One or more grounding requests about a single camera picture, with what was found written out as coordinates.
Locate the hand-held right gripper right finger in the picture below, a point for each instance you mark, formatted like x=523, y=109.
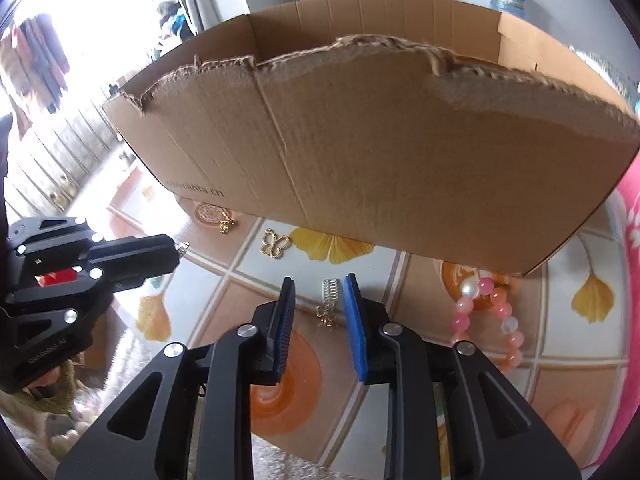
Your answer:
x=356, y=330

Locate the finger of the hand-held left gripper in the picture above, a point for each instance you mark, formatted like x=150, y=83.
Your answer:
x=140, y=249
x=135, y=275

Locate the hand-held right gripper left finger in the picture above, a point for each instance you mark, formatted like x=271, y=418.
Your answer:
x=282, y=330

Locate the silver abacus charm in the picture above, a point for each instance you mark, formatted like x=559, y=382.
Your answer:
x=330, y=291

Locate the brown cardboard box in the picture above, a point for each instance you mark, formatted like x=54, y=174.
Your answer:
x=375, y=160

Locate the white fluffy blanket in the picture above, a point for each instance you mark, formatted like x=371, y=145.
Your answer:
x=100, y=410

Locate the gold butterfly pendant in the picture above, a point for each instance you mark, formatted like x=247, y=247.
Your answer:
x=275, y=245

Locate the small gold charm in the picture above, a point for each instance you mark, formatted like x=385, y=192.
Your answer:
x=226, y=223

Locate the white panelled cabinet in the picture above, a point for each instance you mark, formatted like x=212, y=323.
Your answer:
x=65, y=160

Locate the ginkgo print floor mat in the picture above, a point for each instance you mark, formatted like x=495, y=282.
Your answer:
x=550, y=320

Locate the hanging clothes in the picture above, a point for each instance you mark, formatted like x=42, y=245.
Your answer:
x=40, y=60

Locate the pile of clothes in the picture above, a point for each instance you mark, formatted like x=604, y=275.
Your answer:
x=172, y=22

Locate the pink floral blanket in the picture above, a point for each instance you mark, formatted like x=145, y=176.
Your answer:
x=627, y=260

